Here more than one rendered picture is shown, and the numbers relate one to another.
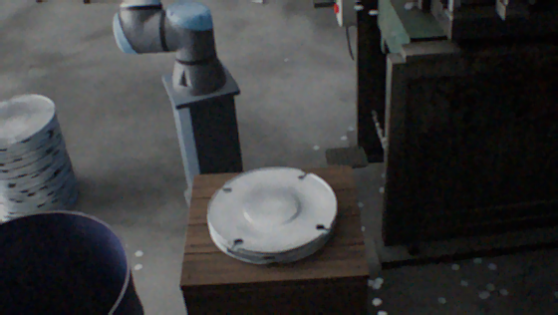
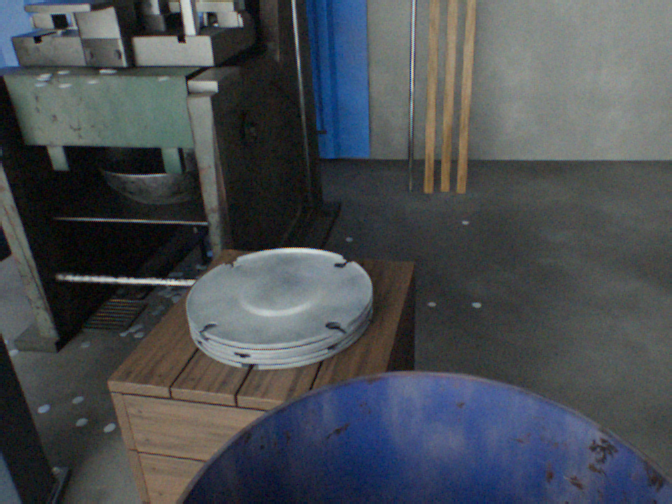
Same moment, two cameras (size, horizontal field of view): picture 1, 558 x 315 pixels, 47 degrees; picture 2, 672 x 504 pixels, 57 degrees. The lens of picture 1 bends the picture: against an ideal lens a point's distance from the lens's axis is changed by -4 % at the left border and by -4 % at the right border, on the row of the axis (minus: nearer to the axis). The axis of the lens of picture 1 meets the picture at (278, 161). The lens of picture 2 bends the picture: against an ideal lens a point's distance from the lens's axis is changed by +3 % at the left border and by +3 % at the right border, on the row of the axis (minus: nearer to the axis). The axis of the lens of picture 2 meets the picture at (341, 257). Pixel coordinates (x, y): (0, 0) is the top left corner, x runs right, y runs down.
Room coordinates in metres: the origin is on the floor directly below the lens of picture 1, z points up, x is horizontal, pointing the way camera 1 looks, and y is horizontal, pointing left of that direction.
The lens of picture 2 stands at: (0.87, 0.81, 0.88)
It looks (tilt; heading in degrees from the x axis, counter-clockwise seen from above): 28 degrees down; 283
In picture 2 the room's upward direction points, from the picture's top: 3 degrees counter-clockwise
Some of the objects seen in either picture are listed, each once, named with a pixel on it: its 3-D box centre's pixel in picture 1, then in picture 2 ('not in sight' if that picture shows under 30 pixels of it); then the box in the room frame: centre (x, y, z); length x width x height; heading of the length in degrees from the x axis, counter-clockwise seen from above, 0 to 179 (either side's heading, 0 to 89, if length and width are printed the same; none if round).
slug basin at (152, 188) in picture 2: not in sight; (170, 170); (1.62, -0.58, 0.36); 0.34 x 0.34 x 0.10
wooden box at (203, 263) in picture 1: (278, 272); (291, 397); (1.15, 0.02, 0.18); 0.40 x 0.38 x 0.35; 88
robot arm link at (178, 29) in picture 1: (188, 28); not in sight; (1.64, 0.21, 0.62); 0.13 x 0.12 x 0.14; 83
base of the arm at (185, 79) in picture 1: (197, 66); not in sight; (1.64, 0.20, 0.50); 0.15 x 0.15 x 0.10
